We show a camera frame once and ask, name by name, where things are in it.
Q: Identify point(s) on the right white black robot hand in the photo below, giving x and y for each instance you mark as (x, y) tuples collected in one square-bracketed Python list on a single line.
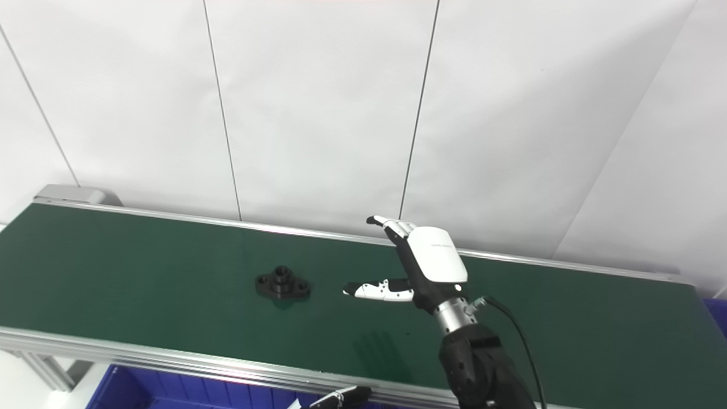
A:
[(434, 258)]

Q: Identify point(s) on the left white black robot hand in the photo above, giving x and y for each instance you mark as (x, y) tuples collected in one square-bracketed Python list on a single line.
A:
[(341, 397)]

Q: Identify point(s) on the black flanged metal part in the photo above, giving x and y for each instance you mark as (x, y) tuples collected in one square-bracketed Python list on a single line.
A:
[(282, 284)]

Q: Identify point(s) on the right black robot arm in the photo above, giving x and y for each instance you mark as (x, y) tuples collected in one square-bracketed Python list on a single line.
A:
[(483, 369)]

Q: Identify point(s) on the blue plastic bin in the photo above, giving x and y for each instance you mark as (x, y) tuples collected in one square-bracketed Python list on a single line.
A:
[(717, 318), (170, 392)]

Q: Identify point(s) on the green conveyor belt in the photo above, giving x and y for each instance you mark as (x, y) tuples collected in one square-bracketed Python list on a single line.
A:
[(170, 284), (170, 360)]

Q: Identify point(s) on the grey conveyor end housing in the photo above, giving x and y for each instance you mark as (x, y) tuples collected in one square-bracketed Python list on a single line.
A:
[(74, 194)]

